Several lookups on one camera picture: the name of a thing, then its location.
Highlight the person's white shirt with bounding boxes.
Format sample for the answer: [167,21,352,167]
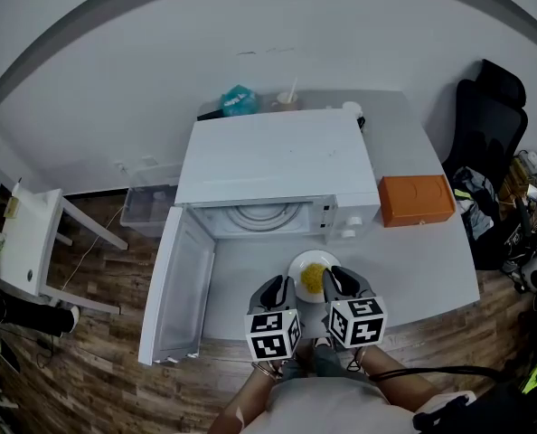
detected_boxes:
[245,375,414,434]

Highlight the white microwave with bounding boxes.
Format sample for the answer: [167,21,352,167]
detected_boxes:
[137,108,382,366]

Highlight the wall outlet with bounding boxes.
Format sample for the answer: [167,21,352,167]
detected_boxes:
[114,156,156,171]

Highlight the paper cup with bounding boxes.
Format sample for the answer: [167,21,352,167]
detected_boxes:
[270,91,300,111]

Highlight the clear plastic storage bin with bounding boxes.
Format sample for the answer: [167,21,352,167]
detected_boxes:
[119,165,184,239]

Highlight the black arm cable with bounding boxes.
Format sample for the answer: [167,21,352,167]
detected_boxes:
[349,350,500,382]

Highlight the person's left forearm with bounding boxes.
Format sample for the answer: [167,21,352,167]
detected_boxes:
[209,359,287,434]

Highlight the teal plastic bag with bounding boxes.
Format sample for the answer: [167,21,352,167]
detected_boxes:
[218,83,259,118]

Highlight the person's grey trousers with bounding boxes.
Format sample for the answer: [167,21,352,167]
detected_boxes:
[290,336,369,379]

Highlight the pile of cardboard boxes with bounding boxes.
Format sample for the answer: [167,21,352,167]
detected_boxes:
[498,151,537,207]

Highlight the person's right forearm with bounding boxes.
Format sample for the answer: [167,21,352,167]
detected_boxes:
[353,345,437,415]

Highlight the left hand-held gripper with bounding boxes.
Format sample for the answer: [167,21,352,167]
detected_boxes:
[244,274,302,361]

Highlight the white plate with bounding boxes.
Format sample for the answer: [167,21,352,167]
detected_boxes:
[287,250,344,306]

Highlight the pile of clothes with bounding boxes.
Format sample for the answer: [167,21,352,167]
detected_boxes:
[451,165,500,243]

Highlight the small white table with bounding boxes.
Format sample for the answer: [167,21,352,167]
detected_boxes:
[0,188,129,316]

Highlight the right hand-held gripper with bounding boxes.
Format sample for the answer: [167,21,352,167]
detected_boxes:
[321,265,389,349]

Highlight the yellow food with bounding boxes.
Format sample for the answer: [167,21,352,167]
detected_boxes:
[299,262,326,295]

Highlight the white floor cable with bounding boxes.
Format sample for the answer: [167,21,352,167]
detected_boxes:
[62,205,125,288]

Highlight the orange box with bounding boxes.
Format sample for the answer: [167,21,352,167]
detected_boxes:
[378,174,457,229]

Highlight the black shoulder bag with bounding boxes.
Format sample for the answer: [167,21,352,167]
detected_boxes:
[412,382,537,434]

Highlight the black office chair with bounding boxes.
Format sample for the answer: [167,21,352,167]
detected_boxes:
[442,59,530,270]

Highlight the thin wrist bracelet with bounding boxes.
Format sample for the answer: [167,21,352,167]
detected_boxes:
[251,360,284,379]

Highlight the neon yellow shoe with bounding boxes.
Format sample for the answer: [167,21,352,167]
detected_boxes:
[521,354,537,395]

